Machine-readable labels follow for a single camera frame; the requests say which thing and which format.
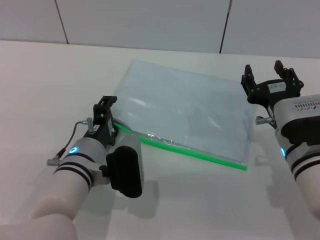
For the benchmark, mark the transparent green-zip document bag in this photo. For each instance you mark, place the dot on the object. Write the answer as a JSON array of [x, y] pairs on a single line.
[[180, 107]]

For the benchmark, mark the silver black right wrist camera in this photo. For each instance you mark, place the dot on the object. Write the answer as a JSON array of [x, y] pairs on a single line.
[[297, 112]]

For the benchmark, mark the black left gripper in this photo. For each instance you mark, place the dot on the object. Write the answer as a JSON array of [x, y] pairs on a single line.
[[101, 135]]

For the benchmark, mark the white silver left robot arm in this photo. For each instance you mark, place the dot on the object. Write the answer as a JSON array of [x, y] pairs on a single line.
[[62, 200]]

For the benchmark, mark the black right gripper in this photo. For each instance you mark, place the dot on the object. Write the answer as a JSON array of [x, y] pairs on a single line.
[[267, 92]]

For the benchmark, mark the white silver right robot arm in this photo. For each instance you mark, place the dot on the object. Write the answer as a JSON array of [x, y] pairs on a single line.
[[307, 182]]

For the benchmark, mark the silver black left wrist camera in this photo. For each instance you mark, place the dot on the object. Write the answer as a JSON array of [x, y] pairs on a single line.
[[125, 170]]

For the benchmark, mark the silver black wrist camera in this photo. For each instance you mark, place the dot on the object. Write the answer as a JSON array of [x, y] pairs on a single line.
[[125, 170], [297, 112]]

